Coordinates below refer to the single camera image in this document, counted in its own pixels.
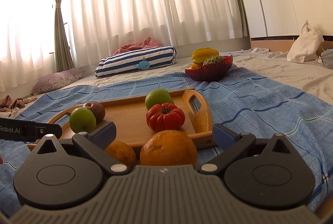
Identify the red ribbed tomato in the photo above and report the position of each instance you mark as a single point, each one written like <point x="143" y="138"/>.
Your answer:
<point x="166" y="120"/>

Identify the pale blue fabric bag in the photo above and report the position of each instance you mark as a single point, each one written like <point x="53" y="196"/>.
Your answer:
<point x="328" y="60"/>

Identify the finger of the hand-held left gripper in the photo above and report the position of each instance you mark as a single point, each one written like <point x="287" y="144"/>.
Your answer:
<point x="44" y="130"/>

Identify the white crumpled cloth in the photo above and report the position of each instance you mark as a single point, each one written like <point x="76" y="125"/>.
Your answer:
<point x="304" y="44"/>

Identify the wooden tray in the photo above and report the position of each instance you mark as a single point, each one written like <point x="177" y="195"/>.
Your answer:
<point x="124" y="120"/>

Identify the brown crumpled cloth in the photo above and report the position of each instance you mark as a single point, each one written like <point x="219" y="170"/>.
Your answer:
<point x="13" y="104"/>

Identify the blue checked blanket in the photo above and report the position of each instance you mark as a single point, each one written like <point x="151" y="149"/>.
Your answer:
<point x="260" y="109"/>

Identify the purple floral pillow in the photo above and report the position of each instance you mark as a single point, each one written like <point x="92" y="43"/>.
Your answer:
<point x="54" y="82"/>

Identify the yellow star fruit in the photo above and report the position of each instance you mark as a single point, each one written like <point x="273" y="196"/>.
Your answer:
<point x="204" y="54"/>

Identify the beige bed sheet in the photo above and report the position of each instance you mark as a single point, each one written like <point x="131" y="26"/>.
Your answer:
<point x="286" y="70"/>

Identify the orange round fruit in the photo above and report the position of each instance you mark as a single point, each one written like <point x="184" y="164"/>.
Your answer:
<point x="195" y="66"/>

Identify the green sugar apple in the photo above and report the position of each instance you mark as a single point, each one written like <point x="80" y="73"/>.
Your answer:
<point x="213" y="60"/>

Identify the pink blanket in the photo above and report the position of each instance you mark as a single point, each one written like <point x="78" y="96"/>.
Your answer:
<point x="140" y="45"/>

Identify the red glass bowl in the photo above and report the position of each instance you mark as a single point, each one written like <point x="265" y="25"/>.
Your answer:
<point x="210" y="74"/>

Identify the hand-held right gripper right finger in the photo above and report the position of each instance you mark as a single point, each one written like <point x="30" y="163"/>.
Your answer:
<point x="223" y="135"/>

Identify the blue striped whale pillow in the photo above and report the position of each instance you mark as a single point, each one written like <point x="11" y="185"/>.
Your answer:
<point x="124" y="61"/>

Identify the orange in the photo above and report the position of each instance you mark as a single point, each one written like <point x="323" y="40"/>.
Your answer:
<point x="169" y="148"/>
<point x="122" y="153"/>

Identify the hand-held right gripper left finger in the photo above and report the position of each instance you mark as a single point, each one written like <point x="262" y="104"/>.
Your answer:
<point x="102" y="135"/>

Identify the dark red apple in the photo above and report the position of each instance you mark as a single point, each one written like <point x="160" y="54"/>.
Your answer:
<point x="97" y="110"/>

